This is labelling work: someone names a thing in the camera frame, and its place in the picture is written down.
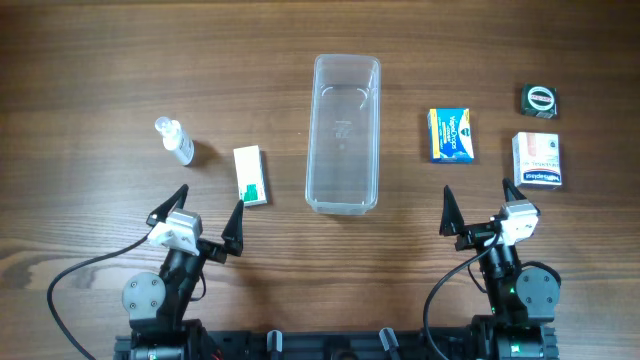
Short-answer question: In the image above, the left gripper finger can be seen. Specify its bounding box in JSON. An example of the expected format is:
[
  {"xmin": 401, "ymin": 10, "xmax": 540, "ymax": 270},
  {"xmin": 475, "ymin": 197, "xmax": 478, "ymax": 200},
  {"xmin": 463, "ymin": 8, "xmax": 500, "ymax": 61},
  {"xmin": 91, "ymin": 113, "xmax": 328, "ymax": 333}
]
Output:
[
  {"xmin": 221, "ymin": 200, "xmax": 244, "ymax": 257},
  {"xmin": 146, "ymin": 184, "xmax": 189, "ymax": 226}
]

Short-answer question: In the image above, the blue yellow VapoDrops box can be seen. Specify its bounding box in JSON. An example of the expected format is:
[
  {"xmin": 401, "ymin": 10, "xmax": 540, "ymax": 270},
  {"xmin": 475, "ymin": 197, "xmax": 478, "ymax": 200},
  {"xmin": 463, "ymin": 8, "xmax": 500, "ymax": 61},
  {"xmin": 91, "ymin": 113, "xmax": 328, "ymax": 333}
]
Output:
[{"xmin": 427, "ymin": 108, "xmax": 475, "ymax": 163}]

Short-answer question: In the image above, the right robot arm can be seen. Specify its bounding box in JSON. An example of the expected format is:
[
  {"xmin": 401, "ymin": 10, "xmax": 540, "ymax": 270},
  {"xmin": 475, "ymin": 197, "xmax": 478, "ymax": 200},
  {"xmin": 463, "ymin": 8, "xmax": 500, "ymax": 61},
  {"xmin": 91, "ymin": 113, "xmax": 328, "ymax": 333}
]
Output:
[{"xmin": 439, "ymin": 178, "xmax": 561, "ymax": 360}]

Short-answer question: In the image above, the clear plastic container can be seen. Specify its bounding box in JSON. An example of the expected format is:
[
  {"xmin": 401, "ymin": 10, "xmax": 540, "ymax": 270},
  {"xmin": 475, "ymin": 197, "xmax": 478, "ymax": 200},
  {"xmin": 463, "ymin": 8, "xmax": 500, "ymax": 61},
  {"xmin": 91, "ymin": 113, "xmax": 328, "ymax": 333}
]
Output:
[{"xmin": 305, "ymin": 54, "xmax": 381, "ymax": 216}]

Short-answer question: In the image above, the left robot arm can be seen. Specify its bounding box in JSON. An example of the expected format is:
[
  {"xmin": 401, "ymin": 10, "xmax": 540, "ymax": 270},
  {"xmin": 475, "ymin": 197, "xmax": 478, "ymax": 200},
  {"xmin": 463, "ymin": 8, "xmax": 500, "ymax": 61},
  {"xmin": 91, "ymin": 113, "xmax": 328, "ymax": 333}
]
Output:
[{"xmin": 113, "ymin": 184, "xmax": 244, "ymax": 360}]

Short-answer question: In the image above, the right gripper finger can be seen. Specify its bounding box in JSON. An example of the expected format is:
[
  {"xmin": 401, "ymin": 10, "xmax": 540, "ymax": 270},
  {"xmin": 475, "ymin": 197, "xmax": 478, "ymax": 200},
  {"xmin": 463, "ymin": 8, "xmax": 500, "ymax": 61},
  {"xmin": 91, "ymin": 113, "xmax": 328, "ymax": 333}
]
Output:
[
  {"xmin": 502, "ymin": 178, "xmax": 527, "ymax": 202},
  {"xmin": 439, "ymin": 185, "xmax": 465, "ymax": 237}
]

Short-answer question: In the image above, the dark green round-label box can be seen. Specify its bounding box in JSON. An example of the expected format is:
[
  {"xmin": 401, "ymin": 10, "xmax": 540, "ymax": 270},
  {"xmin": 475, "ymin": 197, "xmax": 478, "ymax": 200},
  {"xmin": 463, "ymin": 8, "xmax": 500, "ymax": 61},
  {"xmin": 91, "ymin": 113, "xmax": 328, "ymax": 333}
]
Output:
[{"xmin": 520, "ymin": 84, "xmax": 558, "ymax": 119}]

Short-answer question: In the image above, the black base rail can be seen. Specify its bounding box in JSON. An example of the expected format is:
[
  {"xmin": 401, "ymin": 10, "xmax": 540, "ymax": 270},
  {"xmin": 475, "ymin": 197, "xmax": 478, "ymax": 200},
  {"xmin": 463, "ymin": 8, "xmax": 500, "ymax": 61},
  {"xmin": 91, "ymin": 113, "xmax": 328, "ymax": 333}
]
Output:
[{"xmin": 113, "ymin": 327, "xmax": 557, "ymax": 360}]

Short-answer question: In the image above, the white green medicine box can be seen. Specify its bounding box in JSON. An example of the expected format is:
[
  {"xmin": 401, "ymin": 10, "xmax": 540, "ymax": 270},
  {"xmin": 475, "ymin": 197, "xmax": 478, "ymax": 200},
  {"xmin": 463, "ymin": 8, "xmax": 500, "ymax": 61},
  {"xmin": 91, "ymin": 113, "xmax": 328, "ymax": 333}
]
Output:
[{"xmin": 233, "ymin": 145, "xmax": 267, "ymax": 207}]

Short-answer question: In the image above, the white spray bottle clear cap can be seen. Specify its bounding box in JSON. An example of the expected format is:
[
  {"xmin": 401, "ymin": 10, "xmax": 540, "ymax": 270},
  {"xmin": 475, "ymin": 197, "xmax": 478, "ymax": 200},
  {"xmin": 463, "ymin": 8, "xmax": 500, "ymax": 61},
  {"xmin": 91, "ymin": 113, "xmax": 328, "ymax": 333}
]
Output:
[{"xmin": 154, "ymin": 117, "xmax": 195, "ymax": 166}]

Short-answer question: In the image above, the white Hansaplast plaster box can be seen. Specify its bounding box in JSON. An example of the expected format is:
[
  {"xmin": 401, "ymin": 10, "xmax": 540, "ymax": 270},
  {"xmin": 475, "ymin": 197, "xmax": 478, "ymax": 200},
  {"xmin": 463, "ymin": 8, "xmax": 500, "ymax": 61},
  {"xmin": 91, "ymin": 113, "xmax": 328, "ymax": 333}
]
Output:
[{"xmin": 512, "ymin": 132, "xmax": 562, "ymax": 189}]

